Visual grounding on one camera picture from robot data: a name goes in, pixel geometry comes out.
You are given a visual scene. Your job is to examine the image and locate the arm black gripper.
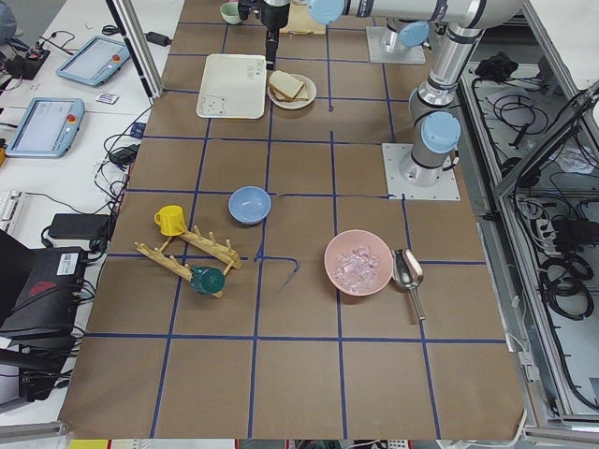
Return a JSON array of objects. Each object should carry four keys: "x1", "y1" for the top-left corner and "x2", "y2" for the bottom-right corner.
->
[{"x1": 238, "y1": 0, "x2": 290, "y2": 70}]

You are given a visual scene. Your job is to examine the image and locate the dark green cup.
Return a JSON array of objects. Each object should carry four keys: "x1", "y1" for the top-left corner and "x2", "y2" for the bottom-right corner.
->
[{"x1": 190, "y1": 266, "x2": 225, "y2": 295}]

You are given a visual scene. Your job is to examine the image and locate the teach pendant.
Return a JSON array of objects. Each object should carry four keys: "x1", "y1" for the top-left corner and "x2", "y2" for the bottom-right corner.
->
[
  {"x1": 55, "y1": 36, "x2": 130, "y2": 86},
  {"x1": 6, "y1": 97, "x2": 85, "y2": 158}
]

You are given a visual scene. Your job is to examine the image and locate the aluminium frame post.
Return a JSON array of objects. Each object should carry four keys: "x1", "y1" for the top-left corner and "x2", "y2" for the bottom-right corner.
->
[{"x1": 106, "y1": 0, "x2": 164, "y2": 99}]

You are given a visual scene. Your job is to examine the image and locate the wooden dish rack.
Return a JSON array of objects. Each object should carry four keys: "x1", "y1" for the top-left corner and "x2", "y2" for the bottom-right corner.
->
[{"x1": 134, "y1": 225, "x2": 243, "y2": 300}]

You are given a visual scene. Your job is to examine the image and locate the teach pendant far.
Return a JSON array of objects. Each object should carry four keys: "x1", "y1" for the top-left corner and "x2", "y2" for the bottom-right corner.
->
[{"x1": 55, "y1": 36, "x2": 130, "y2": 86}]

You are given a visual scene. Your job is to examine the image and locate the cream round plate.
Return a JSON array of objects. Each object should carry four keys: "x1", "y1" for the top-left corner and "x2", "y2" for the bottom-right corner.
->
[{"x1": 267, "y1": 73, "x2": 316, "y2": 110}]

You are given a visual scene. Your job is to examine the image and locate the wooden cutting board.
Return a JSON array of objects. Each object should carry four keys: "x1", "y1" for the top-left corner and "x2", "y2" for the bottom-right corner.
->
[{"x1": 281, "y1": 1, "x2": 326, "y2": 36}]

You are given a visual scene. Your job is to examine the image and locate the black power adapter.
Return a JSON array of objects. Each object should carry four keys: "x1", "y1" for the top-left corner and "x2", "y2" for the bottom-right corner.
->
[{"x1": 40, "y1": 213, "x2": 109, "y2": 248}]

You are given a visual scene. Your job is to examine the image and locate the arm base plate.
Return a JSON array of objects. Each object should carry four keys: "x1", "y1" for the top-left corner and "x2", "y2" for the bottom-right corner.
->
[
  {"x1": 366, "y1": 26, "x2": 426, "y2": 65},
  {"x1": 382, "y1": 143, "x2": 460, "y2": 201}
]

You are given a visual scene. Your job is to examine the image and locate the teach pendant near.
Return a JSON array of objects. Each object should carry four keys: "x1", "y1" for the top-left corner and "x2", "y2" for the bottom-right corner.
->
[{"x1": 6, "y1": 97, "x2": 85, "y2": 158}]

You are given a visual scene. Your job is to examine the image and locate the bread slice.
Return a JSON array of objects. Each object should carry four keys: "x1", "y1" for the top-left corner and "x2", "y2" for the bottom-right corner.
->
[
  {"x1": 269, "y1": 70, "x2": 304, "y2": 99},
  {"x1": 270, "y1": 84, "x2": 310, "y2": 103}
]

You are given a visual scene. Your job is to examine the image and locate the blue bowl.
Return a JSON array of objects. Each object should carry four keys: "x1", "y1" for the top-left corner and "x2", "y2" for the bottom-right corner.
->
[{"x1": 228, "y1": 186, "x2": 271, "y2": 225}]

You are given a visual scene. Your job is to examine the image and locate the pink bowl with ice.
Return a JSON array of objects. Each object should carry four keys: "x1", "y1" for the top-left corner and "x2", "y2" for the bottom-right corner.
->
[{"x1": 324, "y1": 229, "x2": 393, "y2": 297}]

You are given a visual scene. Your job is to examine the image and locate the black computer box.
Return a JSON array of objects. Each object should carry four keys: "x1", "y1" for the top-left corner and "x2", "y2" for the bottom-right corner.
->
[{"x1": 1, "y1": 231, "x2": 88, "y2": 341}]

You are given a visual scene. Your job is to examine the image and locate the green bowl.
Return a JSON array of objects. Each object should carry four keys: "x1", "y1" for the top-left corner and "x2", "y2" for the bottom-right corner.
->
[{"x1": 220, "y1": 2, "x2": 242, "y2": 25}]

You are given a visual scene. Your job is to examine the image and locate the cream bear tray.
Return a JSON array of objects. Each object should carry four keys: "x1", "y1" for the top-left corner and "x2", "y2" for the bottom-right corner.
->
[{"x1": 196, "y1": 53, "x2": 267, "y2": 119}]

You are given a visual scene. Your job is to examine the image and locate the metal scoop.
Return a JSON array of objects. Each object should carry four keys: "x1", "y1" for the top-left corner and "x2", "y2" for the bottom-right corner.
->
[{"x1": 392, "y1": 248, "x2": 426, "y2": 321}]

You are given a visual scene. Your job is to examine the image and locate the yellow cup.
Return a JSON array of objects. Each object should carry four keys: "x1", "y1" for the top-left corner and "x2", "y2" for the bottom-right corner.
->
[{"x1": 153, "y1": 205, "x2": 187, "y2": 237}]

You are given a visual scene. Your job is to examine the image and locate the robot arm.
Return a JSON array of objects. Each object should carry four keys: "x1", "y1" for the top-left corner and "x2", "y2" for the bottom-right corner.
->
[
  {"x1": 238, "y1": 0, "x2": 523, "y2": 70},
  {"x1": 399, "y1": 23, "x2": 484, "y2": 188}
]

